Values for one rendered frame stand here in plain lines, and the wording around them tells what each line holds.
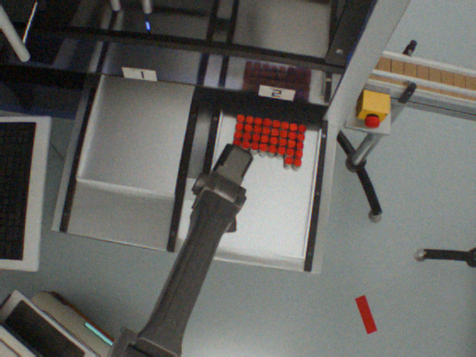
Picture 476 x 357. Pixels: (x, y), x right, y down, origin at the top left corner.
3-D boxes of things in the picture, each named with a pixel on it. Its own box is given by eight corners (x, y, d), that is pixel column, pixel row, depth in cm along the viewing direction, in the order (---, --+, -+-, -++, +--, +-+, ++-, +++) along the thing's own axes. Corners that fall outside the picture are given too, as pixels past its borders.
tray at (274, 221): (221, 116, 160) (221, 111, 156) (319, 133, 160) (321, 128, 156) (198, 244, 151) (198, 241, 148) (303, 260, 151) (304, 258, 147)
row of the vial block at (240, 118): (236, 120, 159) (237, 113, 155) (304, 131, 159) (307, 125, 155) (235, 127, 159) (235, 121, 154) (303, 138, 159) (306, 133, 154)
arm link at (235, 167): (193, 189, 100) (238, 214, 101) (226, 128, 103) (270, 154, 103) (184, 195, 112) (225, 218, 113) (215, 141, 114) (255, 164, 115)
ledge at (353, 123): (347, 82, 166) (348, 80, 164) (390, 91, 166) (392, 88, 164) (343, 128, 162) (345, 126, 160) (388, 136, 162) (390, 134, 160)
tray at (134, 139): (106, 65, 163) (104, 59, 159) (197, 75, 163) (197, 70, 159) (78, 181, 154) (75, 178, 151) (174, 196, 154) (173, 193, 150)
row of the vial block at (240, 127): (235, 127, 159) (235, 121, 154) (303, 139, 159) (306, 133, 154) (234, 135, 158) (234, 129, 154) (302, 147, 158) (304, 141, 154)
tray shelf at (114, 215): (90, 65, 165) (89, 63, 163) (338, 100, 164) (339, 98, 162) (52, 231, 152) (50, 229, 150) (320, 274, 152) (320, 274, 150)
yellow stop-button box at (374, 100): (358, 93, 154) (364, 82, 147) (383, 99, 154) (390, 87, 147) (355, 120, 152) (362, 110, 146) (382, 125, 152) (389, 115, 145)
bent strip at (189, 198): (187, 183, 155) (186, 177, 149) (199, 184, 155) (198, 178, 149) (178, 238, 151) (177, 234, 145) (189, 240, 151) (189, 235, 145)
